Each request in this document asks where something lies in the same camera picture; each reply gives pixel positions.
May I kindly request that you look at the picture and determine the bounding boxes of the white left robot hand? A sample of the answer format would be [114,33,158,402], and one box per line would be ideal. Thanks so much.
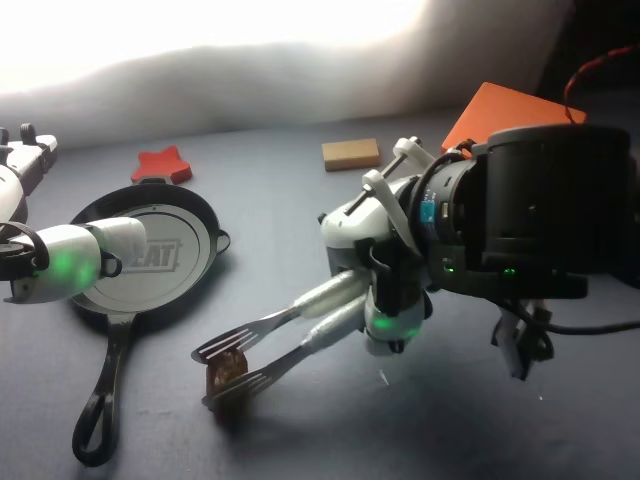
[0,122,149,305]

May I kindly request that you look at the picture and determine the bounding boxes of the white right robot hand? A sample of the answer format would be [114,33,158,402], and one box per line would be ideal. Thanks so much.
[317,192,434,357]

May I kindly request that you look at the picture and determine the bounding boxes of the metal tongs with handles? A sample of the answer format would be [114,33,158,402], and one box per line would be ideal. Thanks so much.
[191,272,374,412]

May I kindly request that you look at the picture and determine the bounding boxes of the brown meat chunk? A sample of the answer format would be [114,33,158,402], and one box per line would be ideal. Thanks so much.
[205,348,250,397]

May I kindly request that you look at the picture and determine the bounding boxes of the black toy frying pan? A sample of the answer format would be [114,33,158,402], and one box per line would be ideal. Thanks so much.
[69,182,233,469]

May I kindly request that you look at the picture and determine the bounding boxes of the tan wooden rectangular block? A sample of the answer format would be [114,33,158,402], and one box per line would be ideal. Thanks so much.
[322,138,381,173]

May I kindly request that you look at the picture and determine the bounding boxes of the red star block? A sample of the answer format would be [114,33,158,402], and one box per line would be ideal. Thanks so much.
[130,144,194,185]

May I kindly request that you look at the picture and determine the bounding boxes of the orange rectangular block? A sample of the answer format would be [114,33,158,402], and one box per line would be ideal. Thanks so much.
[440,82,587,156]

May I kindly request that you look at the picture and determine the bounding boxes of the white backdrop sheet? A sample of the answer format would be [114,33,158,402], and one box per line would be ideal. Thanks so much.
[0,0,566,149]

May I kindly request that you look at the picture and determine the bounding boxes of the grey table cloth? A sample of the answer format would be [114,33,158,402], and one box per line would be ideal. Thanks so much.
[0,117,640,480]

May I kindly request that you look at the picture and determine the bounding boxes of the red and black twisted cable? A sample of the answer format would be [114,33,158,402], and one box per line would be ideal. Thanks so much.
[563,43,640,124]

